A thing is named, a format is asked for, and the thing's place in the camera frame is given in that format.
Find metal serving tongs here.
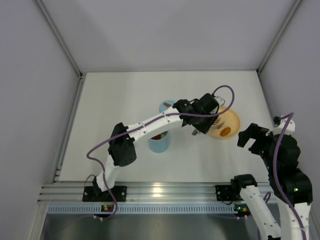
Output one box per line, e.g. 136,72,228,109
191,117,225,136

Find orange yellow fried piece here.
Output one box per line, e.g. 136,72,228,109
220,127,231,137

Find light blue round lid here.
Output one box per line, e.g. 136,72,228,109
158,100,176,114

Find red orange grilled piece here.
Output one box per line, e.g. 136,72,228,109
152,134,161,140

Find light blue cylindrical container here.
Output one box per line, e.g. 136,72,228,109
147,131,170,153

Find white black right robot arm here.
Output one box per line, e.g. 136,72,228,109
230,123,313,240

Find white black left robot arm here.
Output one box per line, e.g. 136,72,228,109
94,93,223,192

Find beige round plate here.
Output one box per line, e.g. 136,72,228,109
207,108,241,139

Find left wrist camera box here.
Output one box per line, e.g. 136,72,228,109
213,95,226,108

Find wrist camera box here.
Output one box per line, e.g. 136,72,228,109
213,95,226,108
266,114,296,136

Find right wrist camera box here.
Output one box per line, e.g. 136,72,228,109
266,114,296,136

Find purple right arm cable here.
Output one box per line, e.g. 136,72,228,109
272,112,307,238

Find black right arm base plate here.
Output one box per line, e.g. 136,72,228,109
215,184,242,204

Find slotted grey cable duct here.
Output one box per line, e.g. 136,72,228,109
47,203,237,215

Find right aluminium frame post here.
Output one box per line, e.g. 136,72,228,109
256,0,305,76

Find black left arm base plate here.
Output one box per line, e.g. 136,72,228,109
82,185,127,203

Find aluminium frame corner post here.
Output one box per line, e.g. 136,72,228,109
32,0,84,77

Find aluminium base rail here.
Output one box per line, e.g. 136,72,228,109
37,182,218,204

